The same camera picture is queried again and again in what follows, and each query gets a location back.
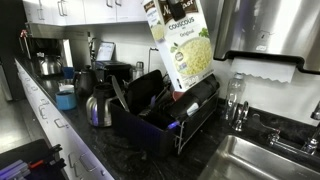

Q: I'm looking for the clear plastic water bottle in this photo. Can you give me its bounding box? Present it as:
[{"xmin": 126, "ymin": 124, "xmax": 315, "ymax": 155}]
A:
[{"xmin": 224, "ymin": 72, "xmax": 247, "ymax": 123}]

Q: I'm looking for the black red clamp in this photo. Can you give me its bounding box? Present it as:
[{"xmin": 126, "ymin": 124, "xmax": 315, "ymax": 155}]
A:
[
  {"xmin": 43, "ymin": 158, "xmax": 68, "ymax": 172},
  {"xmin": 28, "ymin": 143, "xmax": 64, "ymax": 169}
]

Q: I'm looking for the black pan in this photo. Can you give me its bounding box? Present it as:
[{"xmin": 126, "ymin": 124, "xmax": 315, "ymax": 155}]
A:
[{"xmin": 124, "ymin": 69, "xmax": 165, "ymax": 116}]

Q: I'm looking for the black tumbler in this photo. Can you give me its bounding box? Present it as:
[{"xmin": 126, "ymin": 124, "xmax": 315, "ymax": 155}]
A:
[{"xmin": 166, "ymin": 73, "xmax": 221, "ymax": 129}]

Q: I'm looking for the steel coffee carafe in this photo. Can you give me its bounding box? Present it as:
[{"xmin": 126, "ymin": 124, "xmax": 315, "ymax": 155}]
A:
[{"xmin": 85, "ymin": 83, "xmax": 117, "ymax": 128}]

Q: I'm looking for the white couscous box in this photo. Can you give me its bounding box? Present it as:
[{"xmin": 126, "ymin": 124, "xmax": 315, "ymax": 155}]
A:
[{"xmin": 142, "ymin": 0, "xmax": 215, "ymax": 93}]

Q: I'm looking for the white dry erase board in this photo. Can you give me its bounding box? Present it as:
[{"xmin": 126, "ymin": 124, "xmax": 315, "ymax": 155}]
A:
[{"xmin": 95, "ymin": 41, "xmax": 116, "ymax": 62}]

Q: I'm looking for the white ceramic mug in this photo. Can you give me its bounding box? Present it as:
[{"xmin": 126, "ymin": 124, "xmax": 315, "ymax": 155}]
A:
[{"xmin": 58, "ymin": 84, "xmax": 75, "ymax": 94}]

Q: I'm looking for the steel coffee pot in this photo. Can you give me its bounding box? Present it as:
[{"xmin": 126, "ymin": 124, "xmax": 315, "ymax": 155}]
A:
[{"xmin": 39, "ymin": 54, "xmax": 64, "ymax": 77}]

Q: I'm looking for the steel paper towel dispenser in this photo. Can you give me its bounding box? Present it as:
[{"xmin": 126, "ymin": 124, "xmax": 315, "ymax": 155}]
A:
[{"xmin": 213, "ymin": 0, "xmax": 320, "ymax": 75}]

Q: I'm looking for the black dish rack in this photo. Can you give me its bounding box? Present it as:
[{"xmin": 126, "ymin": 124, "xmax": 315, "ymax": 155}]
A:
[{"xmin": 109, "ymin": 71, "xmax": 221, "ymax": 158}]

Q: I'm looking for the chrome sink faucet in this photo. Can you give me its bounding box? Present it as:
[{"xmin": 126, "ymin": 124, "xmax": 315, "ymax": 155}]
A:
[{"xmin": 251, "ymin": 101, "xmax": 320, "ymax": 157}]

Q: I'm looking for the steel sink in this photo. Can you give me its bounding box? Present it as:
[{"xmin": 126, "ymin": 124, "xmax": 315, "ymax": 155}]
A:
[{"xmin": 199, "ymin": 134, "xmax": 320, "ymax": 180}]

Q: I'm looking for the black robot cart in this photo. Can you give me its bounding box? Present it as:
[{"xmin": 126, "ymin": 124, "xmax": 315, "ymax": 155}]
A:
[{"xmin": 0, "ymin": 138, "xmax": 69, "ymax": 180}]

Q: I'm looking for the white paper towel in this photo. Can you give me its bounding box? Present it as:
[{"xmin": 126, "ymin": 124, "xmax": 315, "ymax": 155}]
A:
[{"xmin": 229, "ymin": 57, "xmax": 297, "ymax": 84}]

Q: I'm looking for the blue ceramic mug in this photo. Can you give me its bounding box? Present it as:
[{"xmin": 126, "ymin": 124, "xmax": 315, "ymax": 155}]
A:
[{"xmin": 54, "ymin": 90, "xmax": 78, "ymax": 111}]

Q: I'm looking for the purple lit aluminium bar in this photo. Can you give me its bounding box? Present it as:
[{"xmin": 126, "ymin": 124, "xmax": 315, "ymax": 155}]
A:
[{"xmin": 0, "ymin": 159, "xmax": 34, "ymax": 180}]

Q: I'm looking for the dark blue plastic cup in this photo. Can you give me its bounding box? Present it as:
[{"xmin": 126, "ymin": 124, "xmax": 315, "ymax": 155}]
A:
[{"xmin": 62, "ymin": 66, "xmax": 75, "ymax": 80}]

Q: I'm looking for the white lower cabinet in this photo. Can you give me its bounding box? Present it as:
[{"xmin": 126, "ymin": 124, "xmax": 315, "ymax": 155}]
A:
[{"xmin": 14, "ymin": 58, "xmax": 116, "ymax": 180}]

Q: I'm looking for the small chrome tap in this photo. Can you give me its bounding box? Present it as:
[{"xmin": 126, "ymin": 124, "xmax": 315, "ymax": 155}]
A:
[{"xmin": 232, "ymin": 100, "xmax": 250, "ymax": 132}]

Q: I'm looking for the white upper cabinet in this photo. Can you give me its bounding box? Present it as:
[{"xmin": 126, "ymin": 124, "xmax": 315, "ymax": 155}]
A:
[{"xmin": 22, "ymin": 0, "xmax": 148, "ymax": 27}]

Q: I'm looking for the steel coffee brewer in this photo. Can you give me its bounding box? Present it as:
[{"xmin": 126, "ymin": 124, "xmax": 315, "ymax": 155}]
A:
[{"xmin": 24, "ymin": 23, "xmax": 74, "ymax": 78}]

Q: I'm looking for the white cabinet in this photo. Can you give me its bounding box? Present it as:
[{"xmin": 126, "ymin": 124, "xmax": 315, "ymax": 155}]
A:
[
  {"xmin": 22, "ymin": 0, "xmax": 148, "ymax": 27},
  {"xmin": 14, "ymin": 58, "xmax": 116, "ymax": 180}
]

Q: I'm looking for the black gooseneck kettle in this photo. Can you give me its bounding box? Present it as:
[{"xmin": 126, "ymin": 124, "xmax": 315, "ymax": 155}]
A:
[{"xmin": 72, "ymin": 64, "xmax": 98, "ymax": 98}]

